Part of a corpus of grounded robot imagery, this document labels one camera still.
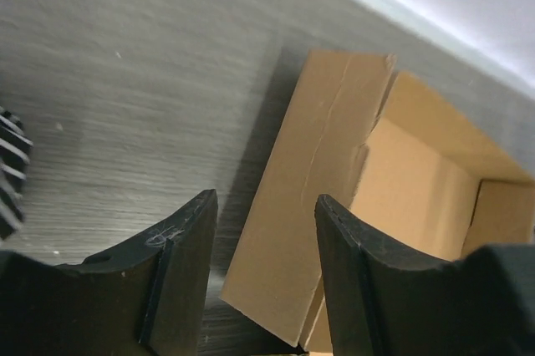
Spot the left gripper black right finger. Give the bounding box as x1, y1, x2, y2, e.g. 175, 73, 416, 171
314, 195, 534, 355

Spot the black white striped cloth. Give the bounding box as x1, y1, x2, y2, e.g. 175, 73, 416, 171
1, 107, 33, 242

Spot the brown cardboard box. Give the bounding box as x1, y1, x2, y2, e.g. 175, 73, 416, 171
221, 49, 534, 355

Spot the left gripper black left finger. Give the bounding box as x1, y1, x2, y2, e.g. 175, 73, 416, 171
1, 190, 218, 355

